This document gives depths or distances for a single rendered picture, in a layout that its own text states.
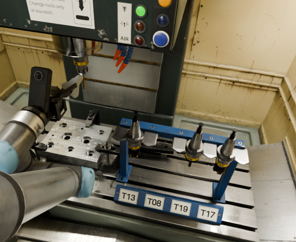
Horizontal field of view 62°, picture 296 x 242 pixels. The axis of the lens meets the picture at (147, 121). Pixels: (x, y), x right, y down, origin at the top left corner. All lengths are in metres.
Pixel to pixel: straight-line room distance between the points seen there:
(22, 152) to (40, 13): 0.32
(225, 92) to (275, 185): 0.73
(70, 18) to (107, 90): 0.92
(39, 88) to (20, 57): 1.55
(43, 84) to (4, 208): 0.41
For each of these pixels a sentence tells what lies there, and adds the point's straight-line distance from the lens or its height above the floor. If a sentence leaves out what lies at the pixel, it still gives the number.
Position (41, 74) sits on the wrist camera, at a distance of 0.67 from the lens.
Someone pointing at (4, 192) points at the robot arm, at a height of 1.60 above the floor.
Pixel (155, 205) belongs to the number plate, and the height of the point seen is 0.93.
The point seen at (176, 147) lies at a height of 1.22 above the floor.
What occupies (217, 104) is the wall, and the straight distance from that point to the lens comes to 1.92.
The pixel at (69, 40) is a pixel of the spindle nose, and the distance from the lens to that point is 0.80.
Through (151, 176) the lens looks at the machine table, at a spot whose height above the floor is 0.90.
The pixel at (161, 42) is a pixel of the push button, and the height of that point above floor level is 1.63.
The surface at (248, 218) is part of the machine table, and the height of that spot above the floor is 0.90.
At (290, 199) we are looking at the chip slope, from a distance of 1.42.
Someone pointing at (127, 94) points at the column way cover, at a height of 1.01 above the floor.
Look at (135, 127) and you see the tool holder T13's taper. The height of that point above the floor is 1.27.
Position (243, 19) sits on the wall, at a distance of 1.65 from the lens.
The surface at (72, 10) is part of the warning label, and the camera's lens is 0.62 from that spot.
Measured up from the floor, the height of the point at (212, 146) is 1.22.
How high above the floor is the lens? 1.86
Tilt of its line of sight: 41 degrees down
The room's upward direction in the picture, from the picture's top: 5 degrees clockwise
